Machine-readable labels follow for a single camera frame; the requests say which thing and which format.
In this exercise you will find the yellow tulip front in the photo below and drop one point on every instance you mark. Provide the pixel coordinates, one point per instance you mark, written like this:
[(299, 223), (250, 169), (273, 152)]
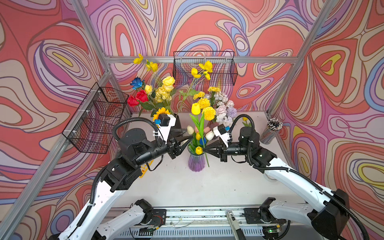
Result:
[(246, 122)]

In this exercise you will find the white tape roll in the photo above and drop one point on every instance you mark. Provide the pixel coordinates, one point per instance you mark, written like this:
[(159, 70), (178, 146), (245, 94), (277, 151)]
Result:
[(269, 179)]

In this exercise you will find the black wire basket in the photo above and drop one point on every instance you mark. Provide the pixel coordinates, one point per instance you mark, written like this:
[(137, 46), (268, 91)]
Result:
[(224, 74), (99, 112)]

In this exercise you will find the tool on front rail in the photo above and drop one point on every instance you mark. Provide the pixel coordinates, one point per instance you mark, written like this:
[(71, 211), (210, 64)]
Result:
[(237, 231)]

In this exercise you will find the yellow calculator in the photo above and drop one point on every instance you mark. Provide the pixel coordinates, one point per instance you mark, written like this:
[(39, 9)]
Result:
[(144, 168)]

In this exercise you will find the patterned pen cup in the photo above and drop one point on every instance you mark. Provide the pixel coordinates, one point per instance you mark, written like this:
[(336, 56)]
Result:
[(273, 127)]

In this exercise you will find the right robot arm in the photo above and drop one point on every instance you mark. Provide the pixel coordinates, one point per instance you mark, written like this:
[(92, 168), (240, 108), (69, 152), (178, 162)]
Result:
[(325, 210)]

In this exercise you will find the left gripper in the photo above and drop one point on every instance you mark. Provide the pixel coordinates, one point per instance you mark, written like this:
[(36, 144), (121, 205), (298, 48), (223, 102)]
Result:
[(174, 149)]

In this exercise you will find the sunflower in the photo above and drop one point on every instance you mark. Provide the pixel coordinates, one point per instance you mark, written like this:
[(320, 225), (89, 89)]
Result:
[(159, 112)]

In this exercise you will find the black vase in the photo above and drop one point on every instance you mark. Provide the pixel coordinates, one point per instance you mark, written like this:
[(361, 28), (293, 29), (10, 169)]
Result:
[(178, 122)]

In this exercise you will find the back black wire basket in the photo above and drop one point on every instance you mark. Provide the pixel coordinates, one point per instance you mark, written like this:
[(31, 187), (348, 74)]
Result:
[(224, 74)]

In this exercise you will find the tulip bunch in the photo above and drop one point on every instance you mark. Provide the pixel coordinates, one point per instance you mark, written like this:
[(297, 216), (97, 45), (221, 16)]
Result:
[(198, 142)]

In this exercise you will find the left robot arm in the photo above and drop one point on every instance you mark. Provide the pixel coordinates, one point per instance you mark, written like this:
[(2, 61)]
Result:
[(141, 141)]

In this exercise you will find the yellow and lilac bouquet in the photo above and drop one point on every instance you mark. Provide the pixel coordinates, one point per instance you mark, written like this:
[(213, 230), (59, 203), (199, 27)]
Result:
[(215, 104)]

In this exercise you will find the left black wire basket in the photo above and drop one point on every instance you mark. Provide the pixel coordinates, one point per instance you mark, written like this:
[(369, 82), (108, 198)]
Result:
[(99, 112)]

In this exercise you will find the mixed rose bouquet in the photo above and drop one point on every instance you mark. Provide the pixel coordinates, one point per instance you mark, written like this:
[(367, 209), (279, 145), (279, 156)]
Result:
[(151, 97)]

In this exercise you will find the blue tulip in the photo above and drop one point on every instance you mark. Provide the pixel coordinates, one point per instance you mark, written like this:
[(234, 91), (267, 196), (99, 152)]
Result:
[(203, 142)]

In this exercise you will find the purple glass tulip vase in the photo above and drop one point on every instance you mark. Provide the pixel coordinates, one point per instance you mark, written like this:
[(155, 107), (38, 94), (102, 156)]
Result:
[(196, 162)]

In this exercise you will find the yellow tulip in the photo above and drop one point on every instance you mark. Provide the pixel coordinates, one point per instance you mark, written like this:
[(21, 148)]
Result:
[(198, 117), (246, 122)]

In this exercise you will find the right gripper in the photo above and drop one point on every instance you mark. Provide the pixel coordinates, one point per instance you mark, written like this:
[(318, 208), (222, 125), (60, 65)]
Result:
[(223, 154)]

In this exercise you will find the red grey glass vase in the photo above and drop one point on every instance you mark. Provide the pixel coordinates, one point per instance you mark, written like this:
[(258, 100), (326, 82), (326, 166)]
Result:
[(212, 124)]

